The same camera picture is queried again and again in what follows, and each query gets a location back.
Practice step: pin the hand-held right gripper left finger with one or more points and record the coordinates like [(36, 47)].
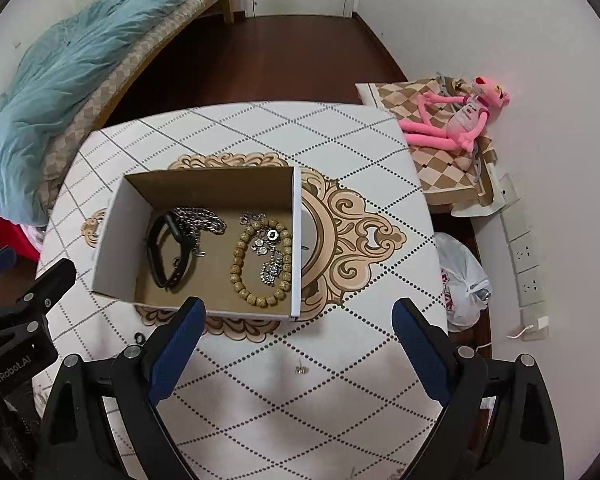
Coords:
[(172, 355)]

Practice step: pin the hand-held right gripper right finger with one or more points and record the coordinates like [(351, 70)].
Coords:
[(422, 350)]

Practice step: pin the cardboard box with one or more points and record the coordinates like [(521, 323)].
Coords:
[(107, 260)]

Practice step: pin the black smart band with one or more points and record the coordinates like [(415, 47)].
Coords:
[(156, 255)]

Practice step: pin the red cloth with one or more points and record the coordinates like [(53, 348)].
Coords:
[(5, 230)]

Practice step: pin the white plastic bag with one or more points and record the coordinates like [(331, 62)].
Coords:
[(460, 270)]

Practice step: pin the white charger plug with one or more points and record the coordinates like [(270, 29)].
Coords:
[(540, 325)]

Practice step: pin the white power strip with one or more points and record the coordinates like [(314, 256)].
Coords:
[(525, 260)]

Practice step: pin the beige checkered mattress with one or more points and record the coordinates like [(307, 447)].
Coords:
[(95, 110)]

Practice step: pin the beige checkered cushion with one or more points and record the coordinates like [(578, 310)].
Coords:
[(440, 170)]

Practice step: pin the light blue quilt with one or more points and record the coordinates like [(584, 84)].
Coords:
[(55, 85)]

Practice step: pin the pink plush toy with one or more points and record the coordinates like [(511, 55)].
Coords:
[(467, 117)]

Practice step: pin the wooden bed frame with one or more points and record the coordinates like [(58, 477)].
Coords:
[(228, 10)]

